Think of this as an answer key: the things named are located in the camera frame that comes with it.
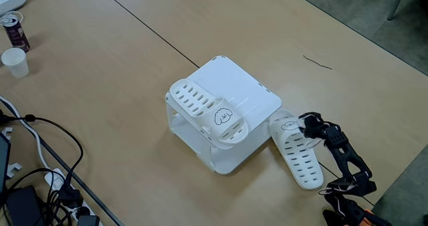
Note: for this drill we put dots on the white power strip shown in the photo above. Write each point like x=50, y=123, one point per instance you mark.
x=55, y=179

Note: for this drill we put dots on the black power adapter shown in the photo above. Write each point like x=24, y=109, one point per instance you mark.
x=25, y=207

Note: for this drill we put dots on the gray chair leg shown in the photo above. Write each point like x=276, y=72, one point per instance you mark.
x=398, y=2

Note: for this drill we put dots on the white printed bracket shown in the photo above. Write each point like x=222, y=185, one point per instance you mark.
x=6, y=132
x=14, y=168

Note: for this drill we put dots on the white paper cup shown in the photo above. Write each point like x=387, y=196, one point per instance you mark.
x=16, y=63

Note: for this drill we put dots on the purple drink can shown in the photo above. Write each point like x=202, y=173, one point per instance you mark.
x=16, y=35

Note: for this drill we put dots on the white plastic shoe rack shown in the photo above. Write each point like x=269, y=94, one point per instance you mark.
x=240, y=85

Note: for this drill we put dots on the black laptop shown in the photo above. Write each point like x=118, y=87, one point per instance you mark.
x=4, y=162

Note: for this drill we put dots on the black power plug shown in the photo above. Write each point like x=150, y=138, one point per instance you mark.
x=87, y=220
x=72, y=197

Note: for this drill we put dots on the white slipper with dog print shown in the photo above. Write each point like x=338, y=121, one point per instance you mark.
x=207, y=112
x=297, y=155

